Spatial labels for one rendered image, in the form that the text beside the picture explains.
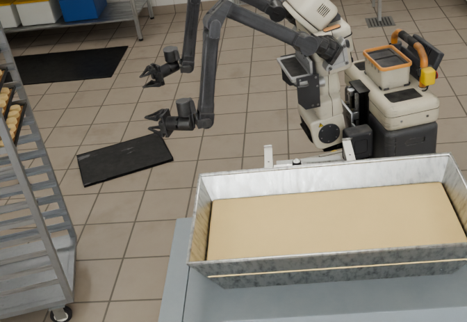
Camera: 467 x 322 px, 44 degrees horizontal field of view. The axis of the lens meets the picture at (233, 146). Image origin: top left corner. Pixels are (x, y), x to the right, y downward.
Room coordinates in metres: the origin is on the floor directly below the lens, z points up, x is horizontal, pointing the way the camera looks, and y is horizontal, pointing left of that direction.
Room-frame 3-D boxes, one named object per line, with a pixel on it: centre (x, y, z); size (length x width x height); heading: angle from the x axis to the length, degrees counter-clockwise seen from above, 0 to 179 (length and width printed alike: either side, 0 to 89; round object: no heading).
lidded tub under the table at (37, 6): (6.00, 1.76, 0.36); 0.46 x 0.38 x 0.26; 172
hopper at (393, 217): (0.91, -0.17, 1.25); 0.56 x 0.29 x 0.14; 84
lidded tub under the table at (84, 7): (5.94, 1.32, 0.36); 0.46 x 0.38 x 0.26; 174
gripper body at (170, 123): (2.00, 0.23, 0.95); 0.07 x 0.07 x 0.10; 67
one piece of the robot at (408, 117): (2.37, -0.73, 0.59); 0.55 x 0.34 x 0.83; 7
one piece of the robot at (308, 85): (2.33, -0.35, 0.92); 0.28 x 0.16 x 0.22; 7
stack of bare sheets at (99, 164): (3.33, 0.75, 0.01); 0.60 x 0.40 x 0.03; 106
